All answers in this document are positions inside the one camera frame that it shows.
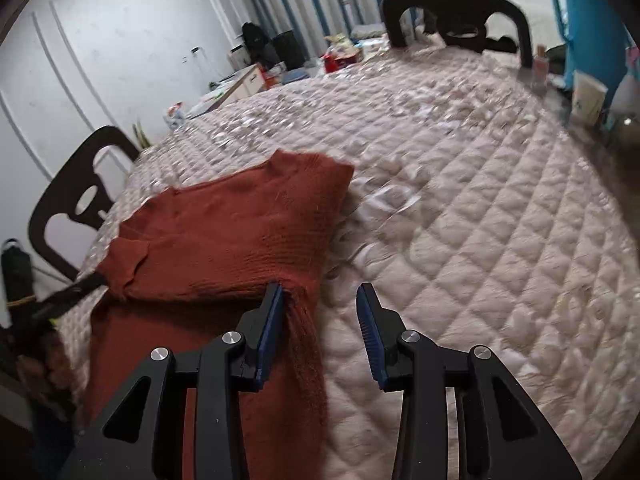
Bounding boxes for white low cabinet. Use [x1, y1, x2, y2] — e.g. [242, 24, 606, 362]
[200, 65, 266, 111]

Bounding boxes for pink perfume bottle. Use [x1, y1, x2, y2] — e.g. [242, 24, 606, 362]
[531, 45, 550, 92]

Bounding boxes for white bottle with pink cap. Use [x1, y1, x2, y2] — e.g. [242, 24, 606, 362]
[607, 45, 640, 121]

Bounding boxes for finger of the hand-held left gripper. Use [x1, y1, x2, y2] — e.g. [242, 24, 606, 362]
[37, 274, 107, 318]

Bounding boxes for blue thermos jug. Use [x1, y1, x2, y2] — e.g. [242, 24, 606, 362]
[546, 0, 636, 116]

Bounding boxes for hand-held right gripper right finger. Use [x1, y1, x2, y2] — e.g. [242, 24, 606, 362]
[356, 282, 583, 480]

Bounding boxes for black backpack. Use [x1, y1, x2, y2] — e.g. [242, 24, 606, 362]
[240, 22, 276, 63]

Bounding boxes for dark wooden chair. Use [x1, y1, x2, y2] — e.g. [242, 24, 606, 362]
[381, 0, 533, 68]
[27, 125, 141, 283]

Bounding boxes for rust red knit sweater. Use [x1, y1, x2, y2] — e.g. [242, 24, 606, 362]
[82, 150, 355, 480]

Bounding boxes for black speaker box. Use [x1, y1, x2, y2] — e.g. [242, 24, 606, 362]
[270, 30, 307, 71]

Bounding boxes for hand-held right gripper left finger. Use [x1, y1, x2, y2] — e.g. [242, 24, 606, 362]
[60, 282, 286, 480]

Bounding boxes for white paper cup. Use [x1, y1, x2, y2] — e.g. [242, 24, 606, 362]
[570, 71, 608, 128]

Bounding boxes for beige quilted blanket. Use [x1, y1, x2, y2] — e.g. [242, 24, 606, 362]
[55, 42, 640, 480]

